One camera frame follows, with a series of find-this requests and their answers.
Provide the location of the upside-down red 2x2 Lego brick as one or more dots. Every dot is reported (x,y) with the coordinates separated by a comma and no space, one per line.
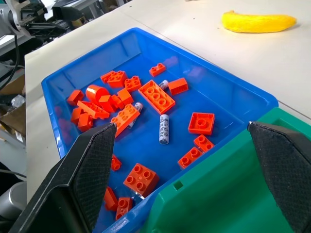
(201,123)

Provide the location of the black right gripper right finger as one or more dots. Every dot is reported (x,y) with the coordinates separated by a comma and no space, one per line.
(289,165)

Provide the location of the green plastic bin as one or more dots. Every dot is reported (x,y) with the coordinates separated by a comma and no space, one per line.
(218,194)

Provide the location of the plain orange block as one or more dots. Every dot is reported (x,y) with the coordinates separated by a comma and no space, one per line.
(178,86)
(118,102)
(110,199)
(76,115)
(125,96)
(75,97)
(85,122)
(106,103)

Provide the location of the white patterned battery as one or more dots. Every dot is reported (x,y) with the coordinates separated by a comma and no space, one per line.
(138,106)
(163,84)
(164,129)

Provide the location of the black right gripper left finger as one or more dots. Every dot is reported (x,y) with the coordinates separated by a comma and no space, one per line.
(82,174)

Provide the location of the blue plastic bin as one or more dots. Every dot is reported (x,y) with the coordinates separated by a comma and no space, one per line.
(218,97)

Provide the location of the yellow plush banana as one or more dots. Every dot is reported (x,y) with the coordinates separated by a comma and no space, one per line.
(257,23)

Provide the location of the brown cardboard box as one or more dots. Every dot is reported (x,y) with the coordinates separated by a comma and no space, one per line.
(13,116)

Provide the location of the orange plastic cylinder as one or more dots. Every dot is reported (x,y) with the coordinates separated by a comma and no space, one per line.
(95,93)

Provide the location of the black machine with yellow part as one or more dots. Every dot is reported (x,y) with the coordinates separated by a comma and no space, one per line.
(69,15)

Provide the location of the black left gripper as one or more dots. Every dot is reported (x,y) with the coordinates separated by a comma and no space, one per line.
(34,12)

